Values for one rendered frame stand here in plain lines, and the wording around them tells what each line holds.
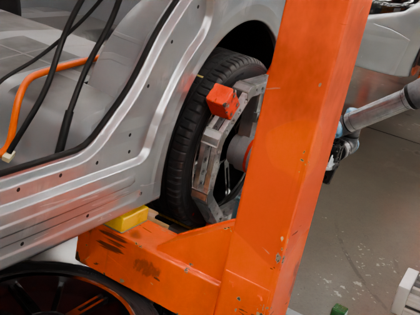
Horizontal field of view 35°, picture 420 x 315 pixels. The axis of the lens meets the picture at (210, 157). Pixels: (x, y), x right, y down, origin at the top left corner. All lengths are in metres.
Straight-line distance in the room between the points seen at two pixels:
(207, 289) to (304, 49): 0.74
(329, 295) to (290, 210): 1.69
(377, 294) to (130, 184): 1.86
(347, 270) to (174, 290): 1.78
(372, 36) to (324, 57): 3.15
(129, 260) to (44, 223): 0.41
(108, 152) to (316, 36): 0.67
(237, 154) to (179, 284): 0.59
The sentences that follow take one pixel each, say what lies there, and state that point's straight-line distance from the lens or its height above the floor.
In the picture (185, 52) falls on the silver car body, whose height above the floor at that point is 1.23.
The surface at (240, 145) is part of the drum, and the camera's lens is 2.36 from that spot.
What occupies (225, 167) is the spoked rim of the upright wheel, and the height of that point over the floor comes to 0.75.
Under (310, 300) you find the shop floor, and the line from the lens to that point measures 3.29.
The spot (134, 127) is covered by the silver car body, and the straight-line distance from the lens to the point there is 1.95.
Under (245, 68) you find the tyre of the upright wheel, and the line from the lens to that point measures 2.35.
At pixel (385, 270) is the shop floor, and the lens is 3.78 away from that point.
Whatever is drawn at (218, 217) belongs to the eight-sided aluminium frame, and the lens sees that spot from 2.38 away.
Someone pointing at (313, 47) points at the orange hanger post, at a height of 1.40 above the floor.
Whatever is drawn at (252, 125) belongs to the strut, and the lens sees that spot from 2.36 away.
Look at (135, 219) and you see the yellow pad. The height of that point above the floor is 0.71.
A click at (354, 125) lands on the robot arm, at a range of 2.56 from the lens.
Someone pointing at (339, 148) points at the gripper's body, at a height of 0.90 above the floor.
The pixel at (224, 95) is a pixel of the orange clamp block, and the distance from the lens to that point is 2.13.
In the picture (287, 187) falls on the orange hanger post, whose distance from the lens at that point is 1.71.
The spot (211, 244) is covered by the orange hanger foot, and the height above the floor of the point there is 0.78.
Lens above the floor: 1.68
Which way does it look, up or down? 21 degrees down
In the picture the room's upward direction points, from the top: 12 degrees clockwise
